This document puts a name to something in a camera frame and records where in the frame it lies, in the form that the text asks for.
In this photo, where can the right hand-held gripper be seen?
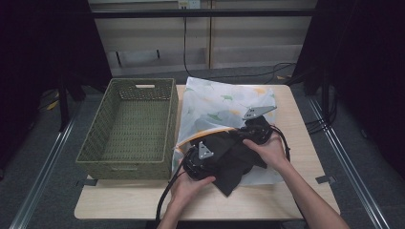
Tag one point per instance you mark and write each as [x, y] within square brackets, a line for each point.
[258, 132]

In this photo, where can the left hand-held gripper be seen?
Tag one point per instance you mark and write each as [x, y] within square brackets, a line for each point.
[200, 167]

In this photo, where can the dark cloth garment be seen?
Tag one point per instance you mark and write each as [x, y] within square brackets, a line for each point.
[232, 162]

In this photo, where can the leaf print mesh laundry bag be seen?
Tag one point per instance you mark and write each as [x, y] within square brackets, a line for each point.
[210, 98]

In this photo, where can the green woven basket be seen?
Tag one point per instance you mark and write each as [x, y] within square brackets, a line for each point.
[137, 127]

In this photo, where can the person's right hand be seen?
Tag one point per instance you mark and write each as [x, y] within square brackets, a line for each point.
[270, 152]

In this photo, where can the person's left hand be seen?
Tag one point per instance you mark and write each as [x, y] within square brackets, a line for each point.
[187, 192]

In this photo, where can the grey tape piece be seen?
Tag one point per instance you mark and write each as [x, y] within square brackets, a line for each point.
[86, 182]
[325, 179]

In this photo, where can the black curtain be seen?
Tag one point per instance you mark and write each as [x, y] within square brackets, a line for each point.
[366, 63]
[38, 63]

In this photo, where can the black horizontal bar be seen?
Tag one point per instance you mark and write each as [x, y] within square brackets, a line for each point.
[203, 13]

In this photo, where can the black metal stand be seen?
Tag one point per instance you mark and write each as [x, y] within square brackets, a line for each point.
[63, 108]

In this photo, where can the yellow floor tape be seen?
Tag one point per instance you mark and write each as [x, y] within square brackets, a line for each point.
[52, 105]

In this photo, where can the metal floor rail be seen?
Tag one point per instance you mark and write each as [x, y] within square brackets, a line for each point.
[44, 165]
[347, 165]

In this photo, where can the wooden wall post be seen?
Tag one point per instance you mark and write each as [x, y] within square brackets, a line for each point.
[209, 38]

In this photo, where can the white wall socket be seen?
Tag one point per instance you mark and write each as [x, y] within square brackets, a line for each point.
[189, 4]

